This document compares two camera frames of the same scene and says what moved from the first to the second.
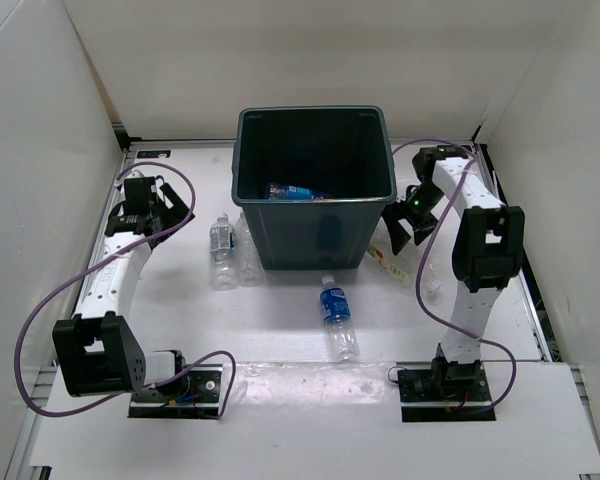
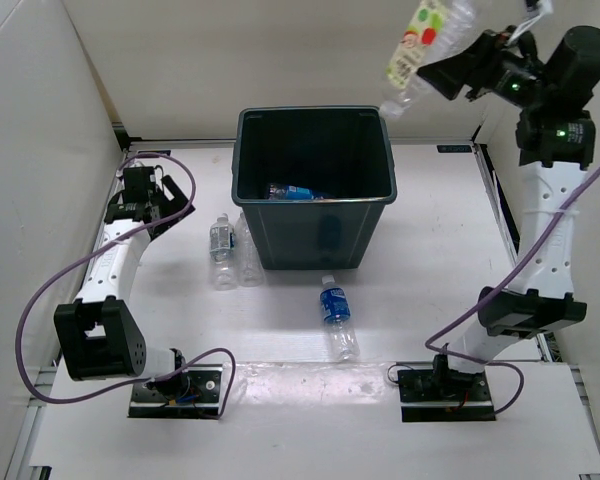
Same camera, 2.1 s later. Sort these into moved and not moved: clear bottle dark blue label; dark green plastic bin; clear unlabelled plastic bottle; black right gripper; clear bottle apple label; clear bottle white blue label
Moved: black right gripper; clear bottle apple label
Not moved: clear bottle white blue label; dark green plastic bin; clear bottle dark blue label; clear unlabelled plastic bottle
